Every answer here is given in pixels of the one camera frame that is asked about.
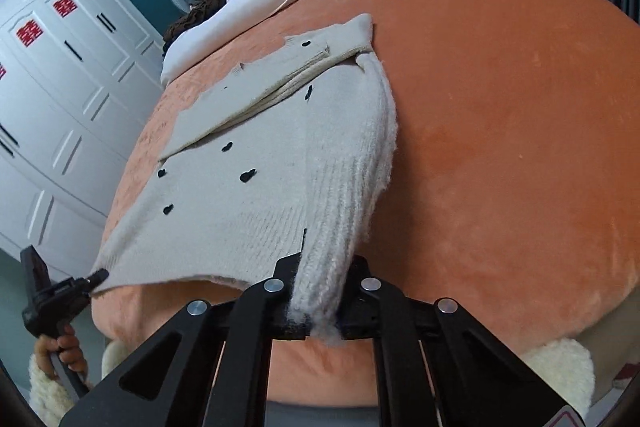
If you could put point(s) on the orange plush blanket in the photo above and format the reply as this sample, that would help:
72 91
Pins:
500 132

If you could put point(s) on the dark brown cloth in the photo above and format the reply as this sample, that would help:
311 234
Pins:
192 18

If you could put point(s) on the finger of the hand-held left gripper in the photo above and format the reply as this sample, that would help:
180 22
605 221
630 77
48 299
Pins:
96 278

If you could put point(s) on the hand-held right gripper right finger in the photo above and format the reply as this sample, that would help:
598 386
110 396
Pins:
361 271

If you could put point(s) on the person's left hand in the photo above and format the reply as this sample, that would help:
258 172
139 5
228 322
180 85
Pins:
70 354

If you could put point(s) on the white fluffy cloth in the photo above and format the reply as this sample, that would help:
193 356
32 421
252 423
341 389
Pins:
562 364
116 354

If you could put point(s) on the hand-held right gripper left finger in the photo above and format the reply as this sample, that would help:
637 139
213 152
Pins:
278 271

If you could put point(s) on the white panelled wardrobe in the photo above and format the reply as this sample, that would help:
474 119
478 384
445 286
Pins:
65 117

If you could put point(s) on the beige knit cardigan black buttons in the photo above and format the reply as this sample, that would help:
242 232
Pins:
260 147

